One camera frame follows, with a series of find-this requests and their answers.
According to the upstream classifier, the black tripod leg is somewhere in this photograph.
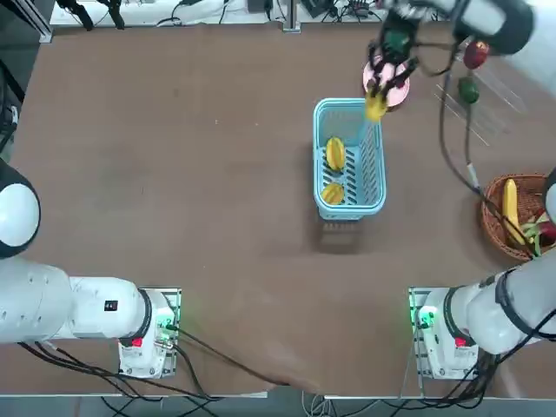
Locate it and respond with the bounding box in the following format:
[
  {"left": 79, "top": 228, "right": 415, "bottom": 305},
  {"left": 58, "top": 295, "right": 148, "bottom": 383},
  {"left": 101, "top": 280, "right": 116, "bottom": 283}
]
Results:
[
  {"left": 56, "top": 0, "right": 95, "bottom": 31},
  {"left": 100, "top": 0, "right": 126, "bottom": 30}
]

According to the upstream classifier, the aluminium profile rail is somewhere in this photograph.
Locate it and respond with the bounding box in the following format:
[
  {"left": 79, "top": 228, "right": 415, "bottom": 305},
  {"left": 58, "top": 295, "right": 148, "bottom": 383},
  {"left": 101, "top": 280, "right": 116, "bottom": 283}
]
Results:
[{"left": 23, "top": 0, "right": 54, "bottom": 44}]

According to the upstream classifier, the yellow banana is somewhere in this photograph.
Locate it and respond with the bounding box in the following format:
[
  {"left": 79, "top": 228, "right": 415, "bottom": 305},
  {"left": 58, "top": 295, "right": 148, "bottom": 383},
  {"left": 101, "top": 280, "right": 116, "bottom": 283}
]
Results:
[{"left": 502, "top": 178, "right": 529, "bottom": 247}]

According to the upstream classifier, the light blue plastic basket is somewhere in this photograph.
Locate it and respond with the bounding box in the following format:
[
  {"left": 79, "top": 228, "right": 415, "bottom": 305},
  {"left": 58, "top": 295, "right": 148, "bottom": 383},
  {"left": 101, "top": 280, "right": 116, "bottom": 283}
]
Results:
[{"left": 313, "top": 97, "right": 387, "bottom": 221}]

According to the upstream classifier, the black cable with white tag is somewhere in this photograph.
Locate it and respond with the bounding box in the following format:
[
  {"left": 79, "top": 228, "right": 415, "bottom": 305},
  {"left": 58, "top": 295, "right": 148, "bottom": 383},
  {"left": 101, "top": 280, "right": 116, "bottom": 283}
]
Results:
[{"left": 460, "top": 43, "right": 535, "bottom": 257}]

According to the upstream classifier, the black table cable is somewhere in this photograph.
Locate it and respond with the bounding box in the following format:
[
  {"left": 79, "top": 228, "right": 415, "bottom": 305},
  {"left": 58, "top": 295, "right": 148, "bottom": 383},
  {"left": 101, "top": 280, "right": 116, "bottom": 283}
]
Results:
[{"left": 173, "top": 325, "right": 325, "bottom": 397}]

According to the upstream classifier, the pink round plate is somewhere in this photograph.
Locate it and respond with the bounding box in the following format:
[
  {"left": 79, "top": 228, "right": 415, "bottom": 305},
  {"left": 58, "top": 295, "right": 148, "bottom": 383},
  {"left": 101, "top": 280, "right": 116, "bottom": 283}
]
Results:
[{"left": 362, "top": 58, "right": 411, "bottom": 113}]

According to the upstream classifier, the clear acrylic stepped stand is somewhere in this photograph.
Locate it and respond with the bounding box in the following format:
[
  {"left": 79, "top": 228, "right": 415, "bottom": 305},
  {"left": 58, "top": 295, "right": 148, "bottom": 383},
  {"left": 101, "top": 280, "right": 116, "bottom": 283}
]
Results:
[{"left": 434, "top": 25, "right": 546, "bottom": 147}]

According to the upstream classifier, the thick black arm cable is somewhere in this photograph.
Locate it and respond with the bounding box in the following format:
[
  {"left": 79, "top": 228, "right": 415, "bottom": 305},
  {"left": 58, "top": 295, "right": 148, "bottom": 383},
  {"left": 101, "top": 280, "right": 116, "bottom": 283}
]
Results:
[{"left": 438, "top": 38, "right": 539, "bottom": 261}]

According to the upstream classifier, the aluminium post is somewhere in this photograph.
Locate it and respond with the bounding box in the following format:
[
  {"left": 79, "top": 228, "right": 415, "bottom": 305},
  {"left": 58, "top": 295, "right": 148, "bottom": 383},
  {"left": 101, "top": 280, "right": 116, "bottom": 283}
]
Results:
[{"left": 282, "top": 0, "right": 301, "bottom": 32}]

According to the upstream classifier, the yellow star fruit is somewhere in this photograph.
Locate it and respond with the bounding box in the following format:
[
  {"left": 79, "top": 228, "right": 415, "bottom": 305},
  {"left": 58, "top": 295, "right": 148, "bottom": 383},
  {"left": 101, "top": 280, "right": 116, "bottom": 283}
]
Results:
[
  {"left": 325, "top": 136, "right": 348, "bottom": 172},
  {"left": 320, "top": 182, "right": 347, "bottom": 206},
  {"left": 363, "top": 89, "right": 389, "bottom": 123}
]

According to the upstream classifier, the pink dragon fruit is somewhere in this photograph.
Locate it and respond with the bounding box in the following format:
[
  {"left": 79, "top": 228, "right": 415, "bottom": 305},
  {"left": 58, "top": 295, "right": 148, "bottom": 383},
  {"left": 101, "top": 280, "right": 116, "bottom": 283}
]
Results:
[{"left": 520, "top": 208, "right": 556, "bottom": 257}]

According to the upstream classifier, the brown wicker basket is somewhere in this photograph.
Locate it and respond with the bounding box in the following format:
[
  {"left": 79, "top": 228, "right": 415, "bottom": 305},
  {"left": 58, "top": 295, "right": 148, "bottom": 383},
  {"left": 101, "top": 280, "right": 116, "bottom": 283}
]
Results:
[{"left": 480, "top": 174, "right": 553, "bottom": 261}]

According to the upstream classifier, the white board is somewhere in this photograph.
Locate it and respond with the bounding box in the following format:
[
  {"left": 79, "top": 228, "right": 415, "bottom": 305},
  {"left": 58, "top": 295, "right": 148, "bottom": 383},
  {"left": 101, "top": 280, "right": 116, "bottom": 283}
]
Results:
[{"left": 50, "top": 0, "right": 387, "bottom": 25}]

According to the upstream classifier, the red apple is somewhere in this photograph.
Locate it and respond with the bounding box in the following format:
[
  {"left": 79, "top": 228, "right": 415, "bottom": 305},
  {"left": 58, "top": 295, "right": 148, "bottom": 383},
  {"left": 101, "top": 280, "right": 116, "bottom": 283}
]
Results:
[{"left": 463, "top": 39, "right": 491, "bottom": 70}]

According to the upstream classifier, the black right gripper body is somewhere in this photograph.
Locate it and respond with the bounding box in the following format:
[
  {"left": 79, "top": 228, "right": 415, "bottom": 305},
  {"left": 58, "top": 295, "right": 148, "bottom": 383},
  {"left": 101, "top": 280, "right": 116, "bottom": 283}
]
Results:
[{"left": 378, "top": 11, "right": 421, "bottom": 66}]

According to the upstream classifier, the green avocado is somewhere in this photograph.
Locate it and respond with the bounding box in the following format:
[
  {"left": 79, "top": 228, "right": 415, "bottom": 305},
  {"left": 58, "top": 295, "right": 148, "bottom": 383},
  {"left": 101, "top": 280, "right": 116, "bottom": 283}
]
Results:
[{"left": 458, "top": 76, "right": 480, "bottom": 104}]

